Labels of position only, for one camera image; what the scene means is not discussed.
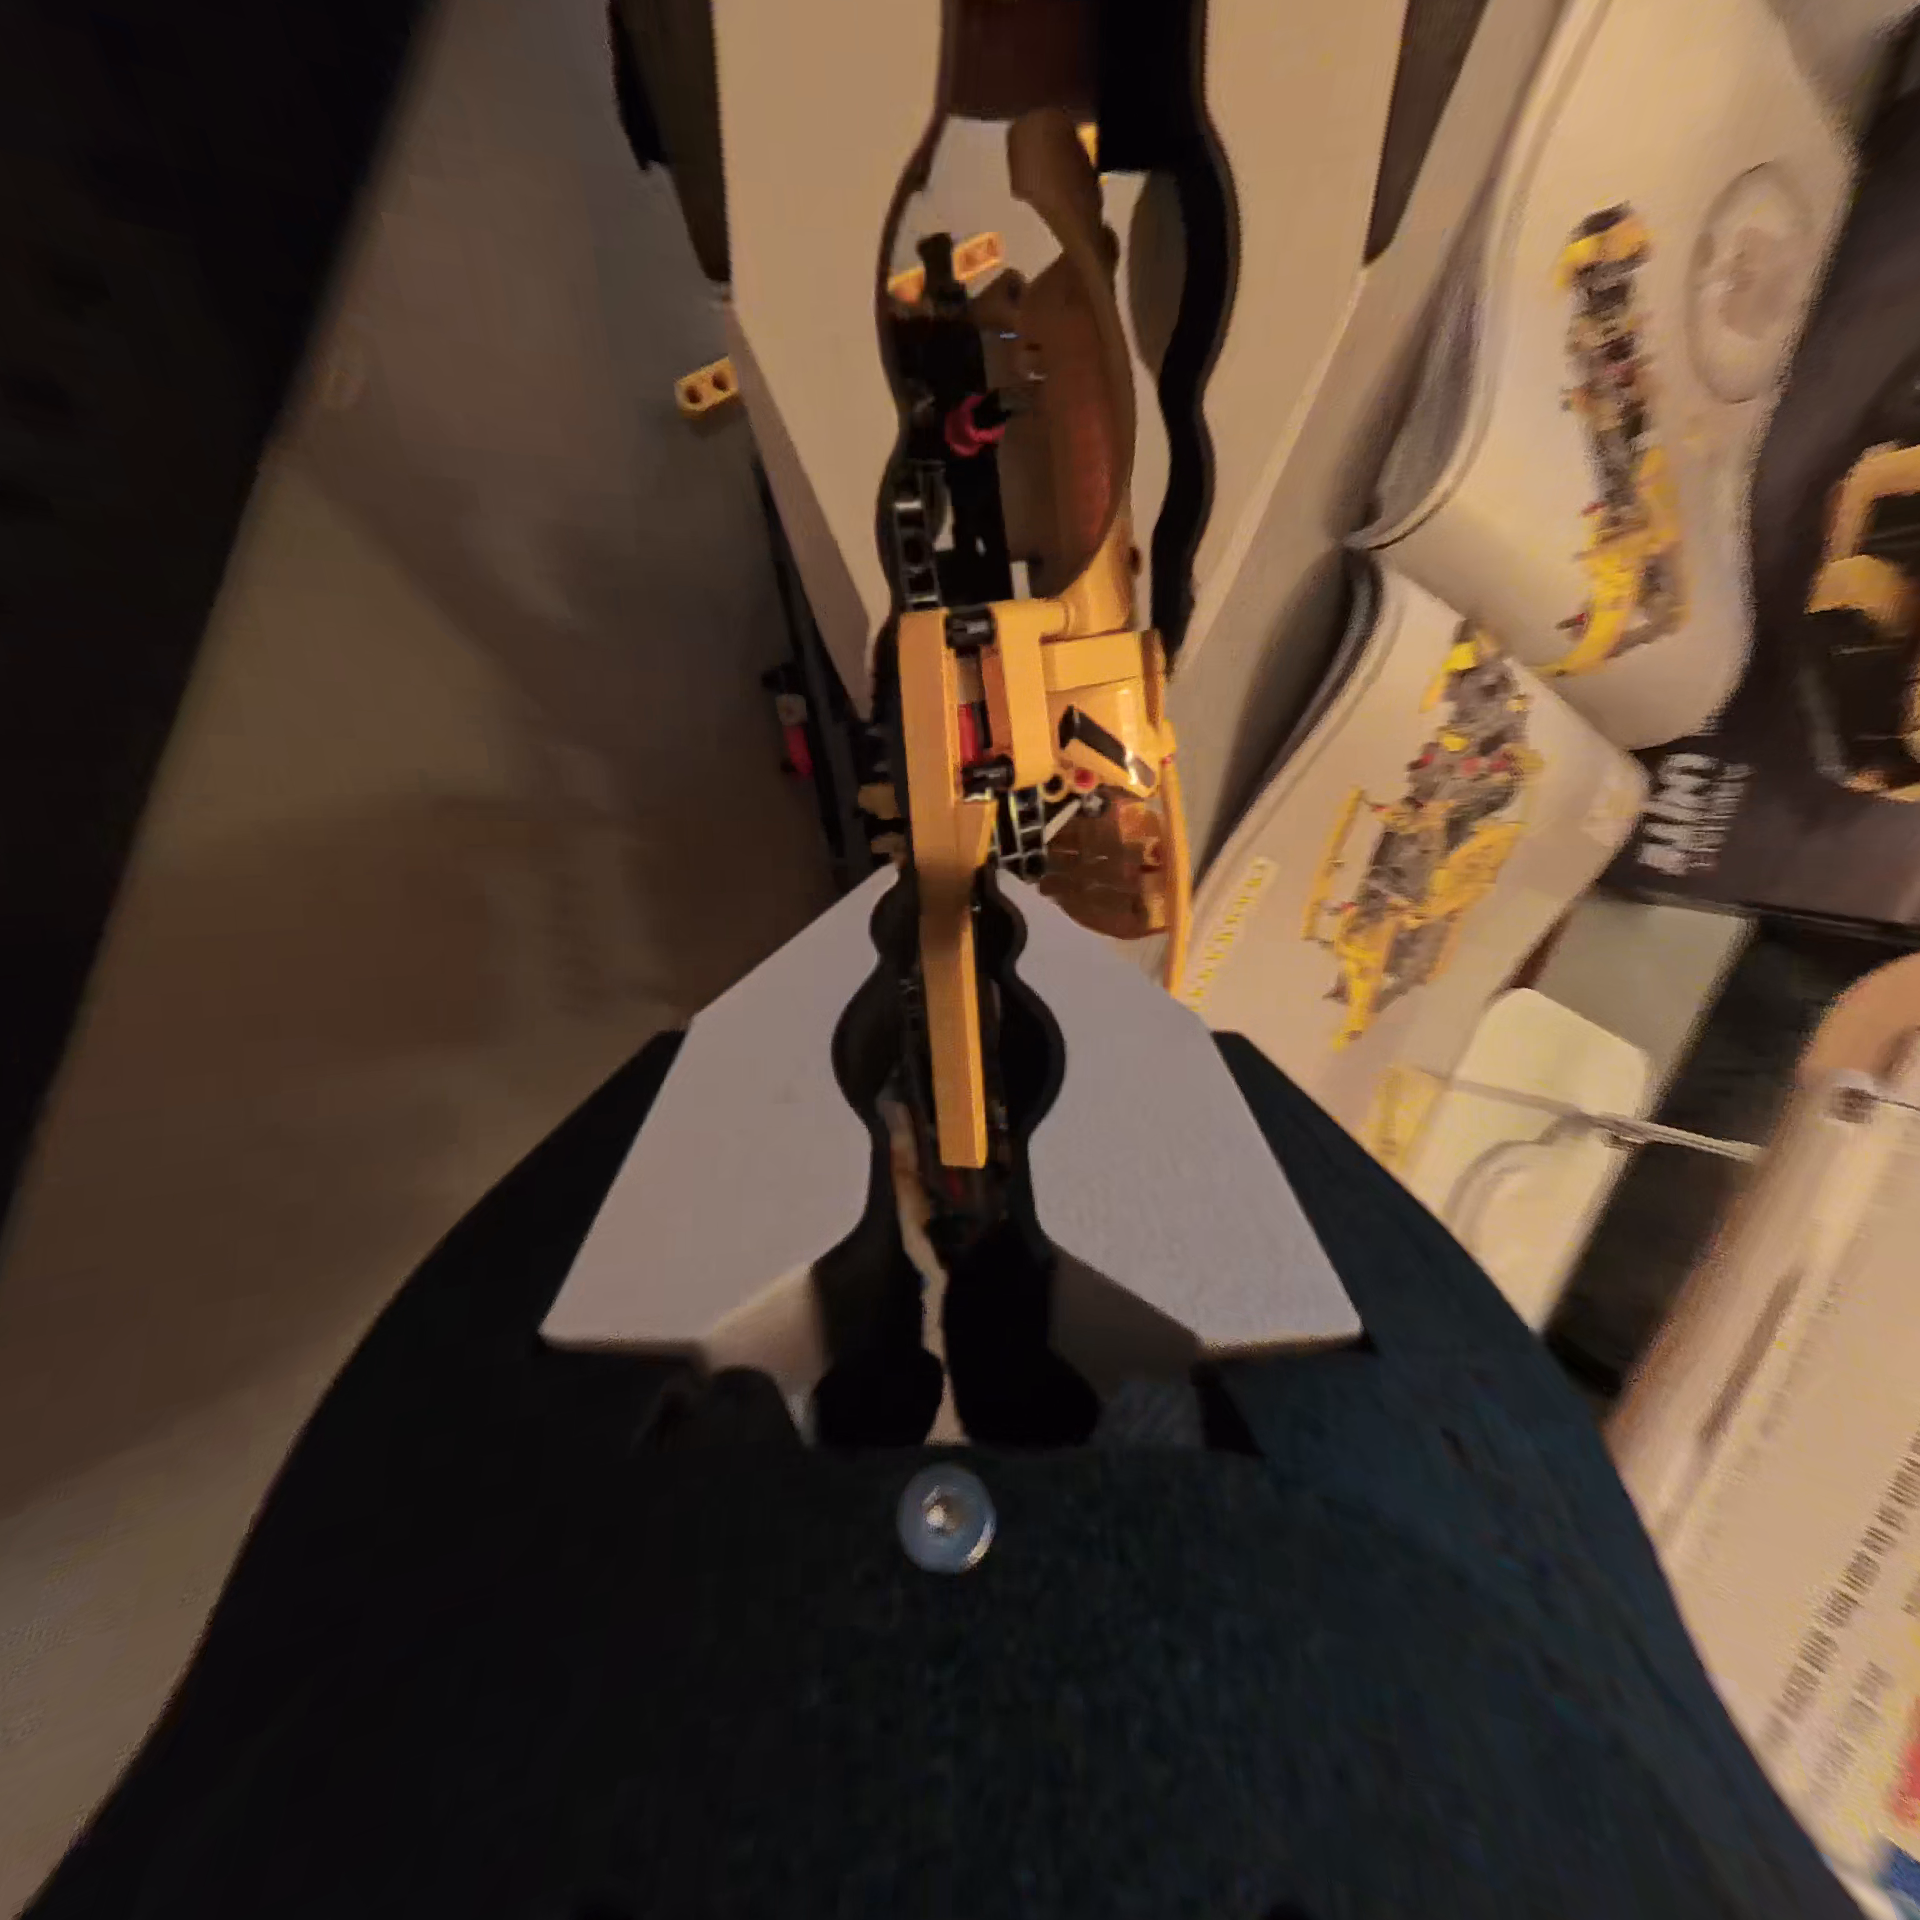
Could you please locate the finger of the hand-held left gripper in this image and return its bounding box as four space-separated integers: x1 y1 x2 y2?
714 0 962 705
1102 0 1415 673

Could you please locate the open instruction booklet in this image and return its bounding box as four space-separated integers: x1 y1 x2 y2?
1177 0 1871 1203

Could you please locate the dark toy set box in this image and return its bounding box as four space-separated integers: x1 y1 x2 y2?
1598 256 1920 946

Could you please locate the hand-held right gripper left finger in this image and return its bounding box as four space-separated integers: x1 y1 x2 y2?
537 867 946 1446

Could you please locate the grey desk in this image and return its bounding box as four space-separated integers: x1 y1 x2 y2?
0 0 1759 1878

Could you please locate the yellow brick car model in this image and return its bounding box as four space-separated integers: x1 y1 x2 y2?
758 112 1201 1181

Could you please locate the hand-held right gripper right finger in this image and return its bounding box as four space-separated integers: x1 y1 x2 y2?
948 874 1368 1446

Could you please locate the black perforated chair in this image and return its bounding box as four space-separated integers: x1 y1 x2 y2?
0 0 436 1232

